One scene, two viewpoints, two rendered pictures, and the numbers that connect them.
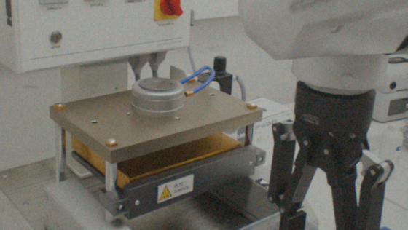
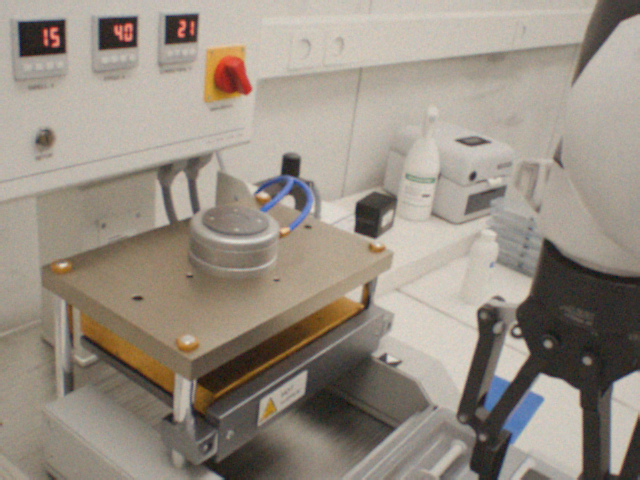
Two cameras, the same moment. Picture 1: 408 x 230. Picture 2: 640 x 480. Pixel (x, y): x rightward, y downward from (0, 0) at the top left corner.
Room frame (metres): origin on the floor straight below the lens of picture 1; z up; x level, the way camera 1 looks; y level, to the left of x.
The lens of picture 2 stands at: (0.20, 0.12, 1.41)
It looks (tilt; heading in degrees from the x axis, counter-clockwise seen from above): 25 degrees down; 341
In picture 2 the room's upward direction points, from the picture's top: 8 degrees clockwise
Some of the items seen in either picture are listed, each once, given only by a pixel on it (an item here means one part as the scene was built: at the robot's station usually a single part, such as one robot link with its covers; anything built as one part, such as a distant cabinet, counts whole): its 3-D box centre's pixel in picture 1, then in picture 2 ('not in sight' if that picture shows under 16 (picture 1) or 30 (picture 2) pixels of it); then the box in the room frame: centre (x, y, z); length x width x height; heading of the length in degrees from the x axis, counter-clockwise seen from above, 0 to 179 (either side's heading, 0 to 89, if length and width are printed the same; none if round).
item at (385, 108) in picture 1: (379, 81); (450, 169); (1.64, -0.68, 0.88); 0.25 x 0.20 x 0.17; 27
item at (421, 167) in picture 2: not in sight; (422, 163); (1.56, -0.56, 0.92); 0.09 x 0.08 x 0.25; 157
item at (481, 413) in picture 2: (282, 213); (475, 436); (0.56, -0.14, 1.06); 0.03 x 0.01 x 0.05; 37
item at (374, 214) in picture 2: not in sight; (374, 214); (1.48, -0.44, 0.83); 0.09 x 0.06 x 0.07; 135
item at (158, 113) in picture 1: (155, 113); (221, 263); (0.80, 0.01, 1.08); 0.31 x 0.24 x 0.13; 127
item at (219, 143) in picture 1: (161, 132); (236, 297); (0.76, 0.00, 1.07); 0.22 x 0.17 x 0.10; 127
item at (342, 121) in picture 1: (330, 127); (585, 316); (0.52, -0.17, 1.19); 0.08 x 0.08 x 0.09
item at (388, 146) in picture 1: (390, 151); (480, 266); (1.26, -0.57, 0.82); 0.05 x 0.05 x 0.14
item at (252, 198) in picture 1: (250, 188); (363, 365); (0.78, -0.15, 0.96); 0.26 x 0.05 x 0.07; 37
